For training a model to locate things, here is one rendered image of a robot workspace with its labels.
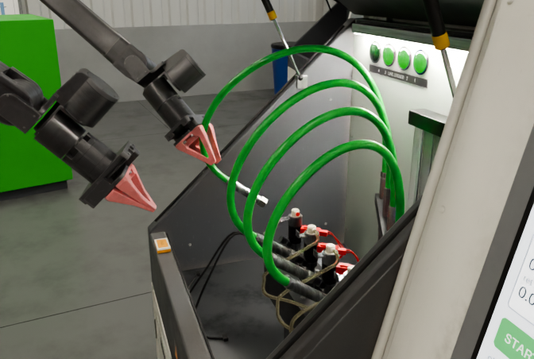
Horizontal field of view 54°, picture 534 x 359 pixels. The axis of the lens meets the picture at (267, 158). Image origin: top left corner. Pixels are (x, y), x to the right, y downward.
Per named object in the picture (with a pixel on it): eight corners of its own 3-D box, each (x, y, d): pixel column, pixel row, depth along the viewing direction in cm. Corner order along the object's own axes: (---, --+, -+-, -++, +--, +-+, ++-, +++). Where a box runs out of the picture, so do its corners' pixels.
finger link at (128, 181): (163, 207, 79) (113, 167, 76) (131, 240, 80) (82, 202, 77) (167, 191, 85) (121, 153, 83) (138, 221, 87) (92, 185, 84)
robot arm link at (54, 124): (34, 129, 80) (22, 137, 74) (63, 95, 79) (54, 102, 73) (71, 158, 81) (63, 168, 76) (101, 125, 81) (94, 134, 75)
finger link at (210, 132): (234, 150, 108) (206, 115, 109) (222, 152, 101) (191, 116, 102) (211, 171, 110) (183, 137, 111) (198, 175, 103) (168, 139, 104)
